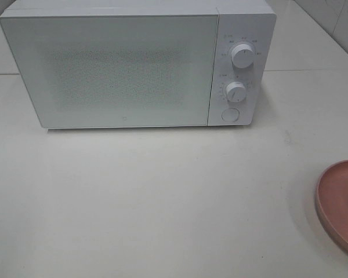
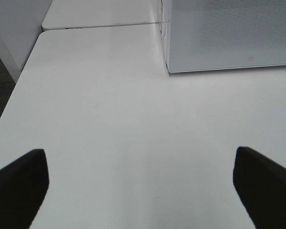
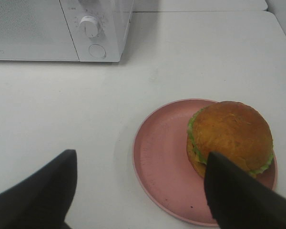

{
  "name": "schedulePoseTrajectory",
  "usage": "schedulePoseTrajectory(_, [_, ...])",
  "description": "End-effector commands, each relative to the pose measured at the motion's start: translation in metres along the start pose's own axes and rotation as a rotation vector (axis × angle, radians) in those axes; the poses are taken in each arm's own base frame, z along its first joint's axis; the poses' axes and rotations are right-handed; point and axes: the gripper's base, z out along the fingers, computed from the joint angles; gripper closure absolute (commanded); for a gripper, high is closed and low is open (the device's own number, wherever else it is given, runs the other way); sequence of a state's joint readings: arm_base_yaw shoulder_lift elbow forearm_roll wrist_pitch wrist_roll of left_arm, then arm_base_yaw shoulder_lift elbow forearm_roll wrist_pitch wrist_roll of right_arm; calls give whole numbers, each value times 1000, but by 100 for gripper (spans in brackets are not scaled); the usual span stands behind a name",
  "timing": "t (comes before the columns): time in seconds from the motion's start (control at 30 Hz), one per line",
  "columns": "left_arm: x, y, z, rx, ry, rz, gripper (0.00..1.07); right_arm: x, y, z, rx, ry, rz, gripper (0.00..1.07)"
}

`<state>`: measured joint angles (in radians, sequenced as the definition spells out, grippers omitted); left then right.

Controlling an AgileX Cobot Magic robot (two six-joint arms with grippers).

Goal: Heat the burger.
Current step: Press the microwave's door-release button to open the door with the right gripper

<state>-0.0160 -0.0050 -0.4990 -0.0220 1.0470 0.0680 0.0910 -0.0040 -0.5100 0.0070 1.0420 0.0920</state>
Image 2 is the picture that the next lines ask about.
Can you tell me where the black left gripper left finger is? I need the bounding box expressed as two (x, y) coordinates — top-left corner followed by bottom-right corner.
(0, 149), (50, 229)

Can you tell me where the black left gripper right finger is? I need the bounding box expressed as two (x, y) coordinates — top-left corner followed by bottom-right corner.
(233, 146), (286, 229)

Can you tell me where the white microwave oven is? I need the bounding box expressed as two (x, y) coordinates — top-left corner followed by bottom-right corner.
(158, 0), (286, 73)

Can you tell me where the white adjacent table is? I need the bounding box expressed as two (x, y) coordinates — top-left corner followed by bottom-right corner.
(41, 0), (158, 31)

